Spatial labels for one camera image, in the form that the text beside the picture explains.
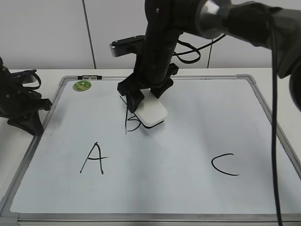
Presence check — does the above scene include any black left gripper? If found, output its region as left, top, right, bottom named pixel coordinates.
left=0, top=60, right=52, bottom=136

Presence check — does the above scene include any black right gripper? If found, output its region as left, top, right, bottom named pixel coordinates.
left=117, top=42, right=178, bottom=113

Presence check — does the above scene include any white board eraser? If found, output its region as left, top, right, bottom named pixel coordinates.
left=133, top=89, right=167, bottom=129

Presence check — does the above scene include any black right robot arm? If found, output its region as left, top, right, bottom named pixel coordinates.
left=112, top=0, right=301, bottom=112

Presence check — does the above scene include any round green magnet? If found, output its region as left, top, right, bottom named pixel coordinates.
left=72, top=81, right=92, bottom=92

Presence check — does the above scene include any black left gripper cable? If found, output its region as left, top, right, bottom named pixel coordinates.
left=9, top=69, right=42, bottom=91

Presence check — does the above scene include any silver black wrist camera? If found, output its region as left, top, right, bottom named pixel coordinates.
left=110, top=35, right=144, bottom=57

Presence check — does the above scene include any black and silver frame clip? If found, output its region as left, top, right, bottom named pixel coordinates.
left=77, top=75, right=103, bottom=80

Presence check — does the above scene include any white board with grey frame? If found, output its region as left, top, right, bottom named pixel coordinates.
left=0, top=74, right=301, bottom=226

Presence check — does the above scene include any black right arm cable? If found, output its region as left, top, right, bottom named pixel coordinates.
left=173, top=7, right=283, bottom=226

